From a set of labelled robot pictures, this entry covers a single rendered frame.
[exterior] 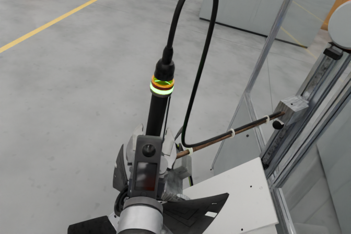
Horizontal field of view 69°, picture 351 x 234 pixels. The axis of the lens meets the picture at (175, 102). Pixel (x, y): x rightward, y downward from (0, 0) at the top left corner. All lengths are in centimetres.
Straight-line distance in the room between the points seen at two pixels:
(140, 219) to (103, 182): 206
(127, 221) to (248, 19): 592
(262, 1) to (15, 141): 516
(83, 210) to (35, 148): 83
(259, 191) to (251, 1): 536
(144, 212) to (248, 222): 58
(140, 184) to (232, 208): 61
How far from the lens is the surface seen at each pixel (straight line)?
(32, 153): 278
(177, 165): 120
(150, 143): 45
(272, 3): 614
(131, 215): 46
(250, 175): 105
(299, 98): 109
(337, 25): 102
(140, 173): 47
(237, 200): 104
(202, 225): 77
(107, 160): 264
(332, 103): 121
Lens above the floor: 209
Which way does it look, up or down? 38 degrees down
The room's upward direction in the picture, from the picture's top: 13 degrees clockwise
